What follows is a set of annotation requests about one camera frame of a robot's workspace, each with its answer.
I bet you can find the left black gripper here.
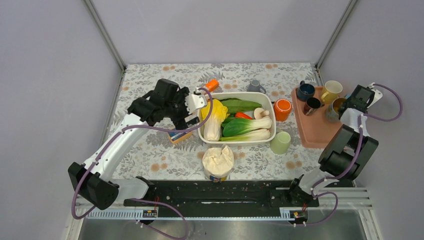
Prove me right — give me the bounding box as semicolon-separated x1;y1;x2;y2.
164;87;200;131

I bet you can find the yellow mug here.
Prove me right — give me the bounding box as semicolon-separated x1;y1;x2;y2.
320;80;343;104

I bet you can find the light blue floral mug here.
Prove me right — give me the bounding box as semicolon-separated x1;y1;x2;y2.
324;97;347;123

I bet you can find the small brown mug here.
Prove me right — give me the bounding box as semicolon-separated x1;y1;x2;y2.
302;97;325;116

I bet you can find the dark blue mug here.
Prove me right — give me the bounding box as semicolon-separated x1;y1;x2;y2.
296;80;316;102

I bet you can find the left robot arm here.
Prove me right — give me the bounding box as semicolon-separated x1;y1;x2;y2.
68;78;209;210

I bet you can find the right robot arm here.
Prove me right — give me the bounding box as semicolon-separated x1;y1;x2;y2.
285;85;379;206

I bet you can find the grey mug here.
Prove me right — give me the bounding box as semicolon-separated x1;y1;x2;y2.
247;80;267;94

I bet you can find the orange mug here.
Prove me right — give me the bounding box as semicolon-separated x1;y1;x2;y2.
273;98;292;122

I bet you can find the blue orange box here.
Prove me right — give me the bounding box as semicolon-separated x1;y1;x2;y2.
167;131;193;145

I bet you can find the napa cabbage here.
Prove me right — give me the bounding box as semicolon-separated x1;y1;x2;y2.
203;99;228;142

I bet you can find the upper bok choy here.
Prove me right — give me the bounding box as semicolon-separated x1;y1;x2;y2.
222;117;273;137

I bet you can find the bok choy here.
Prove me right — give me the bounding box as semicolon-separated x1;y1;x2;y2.
219;128;271;142
222;117;273;137

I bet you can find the green leaf vegetable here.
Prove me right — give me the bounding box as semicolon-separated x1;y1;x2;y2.
220;98;262;114

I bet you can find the paper covered can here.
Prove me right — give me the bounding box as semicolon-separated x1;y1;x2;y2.
202;144;235;183

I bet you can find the red pepper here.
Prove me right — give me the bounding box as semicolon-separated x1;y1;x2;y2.
234;112;253;120

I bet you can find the pink tray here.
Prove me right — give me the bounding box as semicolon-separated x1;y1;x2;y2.
291;87;342;149

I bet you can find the floral tablecloth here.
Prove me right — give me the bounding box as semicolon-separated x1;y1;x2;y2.
110;62;322;180

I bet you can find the king oyster mushroom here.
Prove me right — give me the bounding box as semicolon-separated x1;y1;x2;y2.
253;107;270;120

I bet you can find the lower bok choy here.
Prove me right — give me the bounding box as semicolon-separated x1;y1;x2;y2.
219;128;271;142

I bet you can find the white rectangular basin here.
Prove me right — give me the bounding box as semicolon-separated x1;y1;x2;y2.
196;91;277;146

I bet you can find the light green cup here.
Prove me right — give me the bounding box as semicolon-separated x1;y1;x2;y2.
269;131;291;155

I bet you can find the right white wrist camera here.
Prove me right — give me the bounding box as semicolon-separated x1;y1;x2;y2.
367;82;383;109

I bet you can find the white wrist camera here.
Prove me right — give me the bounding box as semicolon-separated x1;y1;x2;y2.
184;94;208;114
367;82;383;109

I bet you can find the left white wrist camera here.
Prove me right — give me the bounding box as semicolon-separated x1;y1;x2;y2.
184;94;208;114

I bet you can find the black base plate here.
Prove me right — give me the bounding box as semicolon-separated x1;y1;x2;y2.
143;180;319;218

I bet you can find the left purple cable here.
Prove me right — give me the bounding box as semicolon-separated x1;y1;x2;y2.
71;86;214;240

